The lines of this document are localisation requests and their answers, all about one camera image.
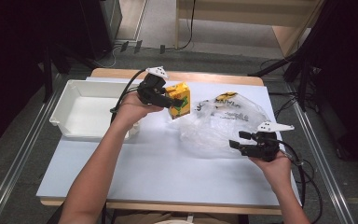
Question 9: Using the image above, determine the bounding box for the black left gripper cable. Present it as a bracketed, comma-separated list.
[109, 68, 147, 125]

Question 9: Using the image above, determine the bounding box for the black hanging cable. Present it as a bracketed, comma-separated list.
[180, 0, 198, 50]

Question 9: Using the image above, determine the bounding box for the white plastic bin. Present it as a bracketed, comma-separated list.
[48, 78, 144, 141]

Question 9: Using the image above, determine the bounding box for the person's right hand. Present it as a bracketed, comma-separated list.
[249, 150, 293, 189]

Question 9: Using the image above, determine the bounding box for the person's beige clothing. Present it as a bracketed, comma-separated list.
[115, 211, 241, 224]

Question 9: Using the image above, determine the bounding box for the light wooden shelf unit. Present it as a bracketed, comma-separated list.
[174, 0, 327, 59]

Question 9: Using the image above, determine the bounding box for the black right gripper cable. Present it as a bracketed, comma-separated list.
[276, 139, 324, 224]

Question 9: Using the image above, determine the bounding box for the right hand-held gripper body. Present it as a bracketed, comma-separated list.
[239, 120, 296, 162]

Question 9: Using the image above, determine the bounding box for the aluminium rail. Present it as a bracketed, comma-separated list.
[285, 83, 356, 224]
[0, 74, 68, 224]

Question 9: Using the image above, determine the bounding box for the dark curtain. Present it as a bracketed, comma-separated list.
[301, 0, 358, 175]
[0, 0, 85, 153]

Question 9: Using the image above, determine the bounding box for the black metal stand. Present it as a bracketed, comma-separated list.
[41, 43, 101, 104]
[248, 46, 320, 111]

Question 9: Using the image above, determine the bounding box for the clear plastic bag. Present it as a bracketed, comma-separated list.
[175, 91, 271, 159]

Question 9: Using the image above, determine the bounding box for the yellow juice carton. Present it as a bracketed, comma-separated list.
[165, 81, 192, 120]

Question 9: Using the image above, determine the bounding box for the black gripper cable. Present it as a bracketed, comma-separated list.
[276, 139, 324, 224]
[109, 68, 147, 125]

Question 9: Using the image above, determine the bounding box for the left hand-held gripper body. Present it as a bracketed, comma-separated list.
[135, 65, 173, 108]

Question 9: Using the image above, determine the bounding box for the person's left hand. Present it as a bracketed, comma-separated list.
[111, 91, 166, 133]

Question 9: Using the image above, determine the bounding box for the black cabinet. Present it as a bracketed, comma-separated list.
[80, 0, 124, 62]

